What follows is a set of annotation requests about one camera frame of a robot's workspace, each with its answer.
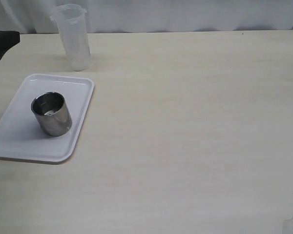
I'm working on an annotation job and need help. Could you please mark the white plastic tray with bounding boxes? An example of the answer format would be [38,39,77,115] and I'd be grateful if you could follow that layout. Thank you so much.
[0,74,95,163]

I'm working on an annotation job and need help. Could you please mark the clear plastic measuring pitcher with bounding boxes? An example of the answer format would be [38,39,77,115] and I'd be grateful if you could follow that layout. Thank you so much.
[50,3,91,71]

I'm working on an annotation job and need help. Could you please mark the stainless steel cup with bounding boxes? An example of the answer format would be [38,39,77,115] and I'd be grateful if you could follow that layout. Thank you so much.
[31,92,72,137]

